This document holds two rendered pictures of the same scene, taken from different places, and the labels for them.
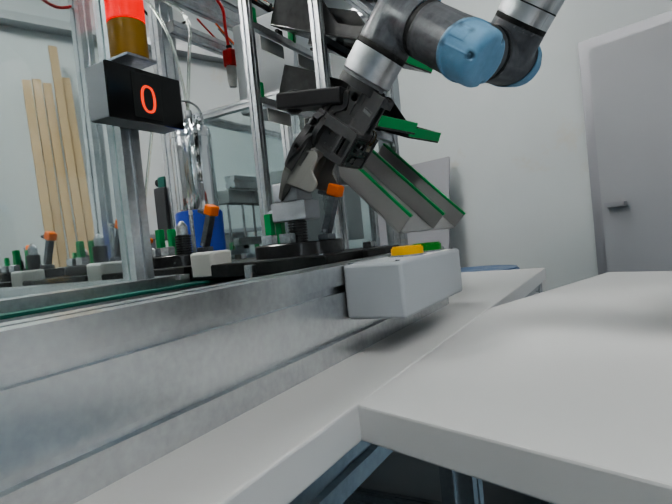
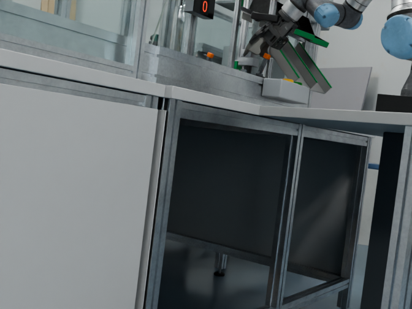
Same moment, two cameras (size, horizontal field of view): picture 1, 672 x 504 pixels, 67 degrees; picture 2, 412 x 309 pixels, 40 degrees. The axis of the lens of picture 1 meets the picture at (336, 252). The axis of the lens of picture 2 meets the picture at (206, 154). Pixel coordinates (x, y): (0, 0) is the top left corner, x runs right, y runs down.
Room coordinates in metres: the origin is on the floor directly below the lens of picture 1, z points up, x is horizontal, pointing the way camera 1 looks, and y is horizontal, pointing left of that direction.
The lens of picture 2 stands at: (-1.31, -0.01, 0.76)
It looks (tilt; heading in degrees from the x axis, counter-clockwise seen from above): 2 degrees down; 5
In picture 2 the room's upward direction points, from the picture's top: 7 degrees clockwise
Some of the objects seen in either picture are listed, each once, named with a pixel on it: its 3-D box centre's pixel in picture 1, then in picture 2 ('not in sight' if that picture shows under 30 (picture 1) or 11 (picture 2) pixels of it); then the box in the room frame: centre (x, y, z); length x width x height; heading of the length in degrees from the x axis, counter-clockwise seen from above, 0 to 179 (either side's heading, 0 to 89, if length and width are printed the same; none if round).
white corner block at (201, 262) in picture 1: (211, 264); not in sight; (0.77, 0.19, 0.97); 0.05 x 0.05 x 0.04; 60
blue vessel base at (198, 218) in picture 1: (203, 251); not in sight; (1.72, 0.45, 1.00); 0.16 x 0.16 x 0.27
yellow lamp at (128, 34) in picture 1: (128, 42); not in sight; (0.70, 0.25, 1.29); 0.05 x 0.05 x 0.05
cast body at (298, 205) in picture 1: (289, 199); (246, 56); (0.81, 0.07, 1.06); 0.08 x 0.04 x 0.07; 60
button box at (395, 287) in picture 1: (409, 278); (286, 91); (0.62, -0.09, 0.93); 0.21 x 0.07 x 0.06; 150
